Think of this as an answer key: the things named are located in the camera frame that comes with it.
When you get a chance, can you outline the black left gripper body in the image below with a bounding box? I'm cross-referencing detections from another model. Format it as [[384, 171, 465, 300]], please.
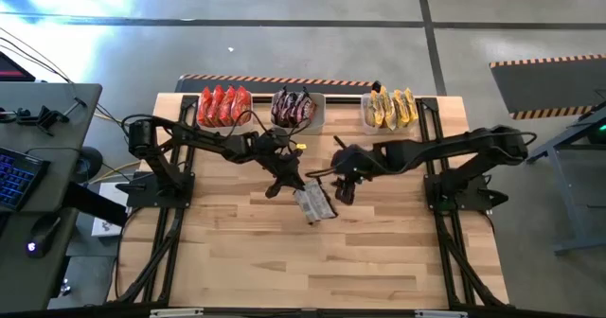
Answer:
[[255, 131, 307, 200]]

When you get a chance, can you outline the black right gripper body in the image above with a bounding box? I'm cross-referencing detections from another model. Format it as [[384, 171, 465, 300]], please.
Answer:
[[330, 143, 380, 183]]

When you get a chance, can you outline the clear plastic bin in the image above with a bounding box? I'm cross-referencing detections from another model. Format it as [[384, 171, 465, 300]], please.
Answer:
[[360, 93, 420, 135]]

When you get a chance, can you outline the grey plastic bin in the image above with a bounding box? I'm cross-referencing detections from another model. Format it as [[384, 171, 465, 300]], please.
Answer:
[[270, 92, 327, 136]]

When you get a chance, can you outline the white plastic bin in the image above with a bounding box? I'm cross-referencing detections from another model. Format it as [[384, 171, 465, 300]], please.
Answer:
[[196, 90, 257, 136]]

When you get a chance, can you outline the black angled bar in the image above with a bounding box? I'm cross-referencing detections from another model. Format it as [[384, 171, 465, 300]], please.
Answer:
[[63, 180, 129, 228]]

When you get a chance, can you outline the white box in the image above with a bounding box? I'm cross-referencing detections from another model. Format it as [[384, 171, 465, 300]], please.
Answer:
[[91, 182, 130, 239]]

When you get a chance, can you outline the black round device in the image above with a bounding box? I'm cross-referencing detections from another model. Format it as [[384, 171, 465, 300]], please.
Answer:
[[75, 146, 104, 185]]

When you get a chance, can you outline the hazard-striped floor mat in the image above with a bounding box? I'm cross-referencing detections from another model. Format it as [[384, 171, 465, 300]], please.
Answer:
[[489, 54, 606, 121]]

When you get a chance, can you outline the grey desk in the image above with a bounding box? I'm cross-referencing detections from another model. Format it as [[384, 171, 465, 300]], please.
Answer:
[[0, 81, 103, 312]]

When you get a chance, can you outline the blue-grey metal table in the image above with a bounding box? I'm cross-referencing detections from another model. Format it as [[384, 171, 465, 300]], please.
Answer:
[[522, 100, 606, 256]]

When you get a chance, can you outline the black computer mouse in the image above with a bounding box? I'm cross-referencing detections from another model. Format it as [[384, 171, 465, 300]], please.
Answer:
[[26, 213, 62, 260]]

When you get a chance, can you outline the green-lit device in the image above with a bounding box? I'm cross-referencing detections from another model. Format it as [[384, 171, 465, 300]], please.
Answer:
[[586, 118, 606, 145]]

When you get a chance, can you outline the black backlit keyboard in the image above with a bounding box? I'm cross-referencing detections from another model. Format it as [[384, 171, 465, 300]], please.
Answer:
[[0, 146, 52, 214]]

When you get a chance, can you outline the dark monitor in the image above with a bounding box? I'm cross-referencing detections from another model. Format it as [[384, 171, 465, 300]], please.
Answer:
[[0, 50, 37, 82]]

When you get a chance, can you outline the black aluminium table frame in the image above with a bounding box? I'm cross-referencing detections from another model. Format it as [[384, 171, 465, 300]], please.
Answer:
[[113, 93, 510, 309]]

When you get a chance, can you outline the white bracket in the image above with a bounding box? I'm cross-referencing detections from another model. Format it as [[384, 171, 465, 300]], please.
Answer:
[[414, 309, 470, 318], [149, 308, 205, 318]]

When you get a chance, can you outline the beige cable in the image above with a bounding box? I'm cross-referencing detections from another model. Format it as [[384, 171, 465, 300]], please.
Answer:
[[94, 112, 125, 125]]

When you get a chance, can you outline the black clamp mount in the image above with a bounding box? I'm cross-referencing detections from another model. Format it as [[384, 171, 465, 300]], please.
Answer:
[[16, 104, 71, 137]]

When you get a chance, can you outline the black cable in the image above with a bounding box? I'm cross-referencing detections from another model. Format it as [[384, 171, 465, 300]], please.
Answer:
[[0, 24, 73, 84], [0, 42, 73, 84]]

